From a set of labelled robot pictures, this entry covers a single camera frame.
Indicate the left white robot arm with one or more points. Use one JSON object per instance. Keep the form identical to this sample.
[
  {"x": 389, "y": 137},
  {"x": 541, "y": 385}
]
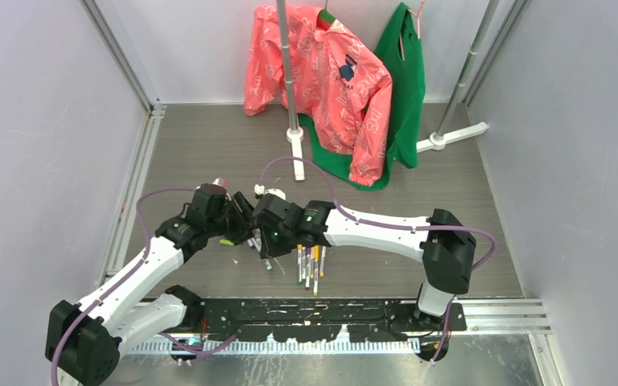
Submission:
[{"x": 87, "y": 339}]

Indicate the rack pole with foot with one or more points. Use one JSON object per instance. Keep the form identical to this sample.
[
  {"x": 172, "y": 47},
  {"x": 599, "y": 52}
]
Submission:
[
  {"x": 294, "y": 133},
  {"x": 439, "y": 139}
]

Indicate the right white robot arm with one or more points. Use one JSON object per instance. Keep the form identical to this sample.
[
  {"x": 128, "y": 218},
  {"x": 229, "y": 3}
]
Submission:
[{"x": 444, "y": 247}]

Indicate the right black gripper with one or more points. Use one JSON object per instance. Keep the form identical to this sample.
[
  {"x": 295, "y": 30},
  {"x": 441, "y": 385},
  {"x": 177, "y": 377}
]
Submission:
[{"x": 269, "y": 250}]

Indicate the green garment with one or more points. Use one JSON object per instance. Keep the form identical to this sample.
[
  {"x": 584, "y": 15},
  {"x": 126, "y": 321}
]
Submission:
[{"x": 399, "y": 48}]

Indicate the short yellow cap marker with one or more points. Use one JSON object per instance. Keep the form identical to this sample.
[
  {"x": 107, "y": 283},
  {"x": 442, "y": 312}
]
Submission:
[{"x": 315, "y": 280}]

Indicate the pink patterned jacket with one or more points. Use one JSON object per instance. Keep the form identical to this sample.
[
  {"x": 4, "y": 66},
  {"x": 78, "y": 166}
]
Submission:
[{"x": 338, "y": 82}]

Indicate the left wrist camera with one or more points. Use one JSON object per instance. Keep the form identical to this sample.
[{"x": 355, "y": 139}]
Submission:
[{"x": 217, "y": 186}]

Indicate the right rack pole with foot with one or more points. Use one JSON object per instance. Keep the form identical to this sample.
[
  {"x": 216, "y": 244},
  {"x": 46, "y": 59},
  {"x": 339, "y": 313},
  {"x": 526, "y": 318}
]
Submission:
[{"x": 439, "y": 139}]

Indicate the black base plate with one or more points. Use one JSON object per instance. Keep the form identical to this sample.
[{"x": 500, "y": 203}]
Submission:
[{"x": 308, "y": 320}]

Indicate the lower magenta cap marker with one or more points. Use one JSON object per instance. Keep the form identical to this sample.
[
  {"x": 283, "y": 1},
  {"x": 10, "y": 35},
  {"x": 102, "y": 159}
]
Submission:
[{"x": 307, "y": 283}]

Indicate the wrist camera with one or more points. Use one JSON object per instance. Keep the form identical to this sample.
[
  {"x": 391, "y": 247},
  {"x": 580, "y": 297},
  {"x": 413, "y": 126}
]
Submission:
[
  {"x": 260, "y": 190},
  {"x": 217, "y": 186}
]

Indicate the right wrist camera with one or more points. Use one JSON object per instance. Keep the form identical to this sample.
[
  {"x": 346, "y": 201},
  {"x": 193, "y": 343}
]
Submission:
[{"x": 260, "y": 190}]

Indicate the left rack pole with foot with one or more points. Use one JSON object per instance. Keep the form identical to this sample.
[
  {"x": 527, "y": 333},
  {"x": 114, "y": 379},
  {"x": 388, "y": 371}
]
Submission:
[{"x": 294, "y": 133}]

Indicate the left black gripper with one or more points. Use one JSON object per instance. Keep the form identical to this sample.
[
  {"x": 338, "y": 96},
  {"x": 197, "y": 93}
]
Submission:
[{"x": 245, "y": 222}]

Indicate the brown cap marker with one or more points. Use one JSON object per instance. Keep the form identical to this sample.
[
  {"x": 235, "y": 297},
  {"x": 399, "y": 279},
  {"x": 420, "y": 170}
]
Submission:
[{"x": 304, "y": 264}]

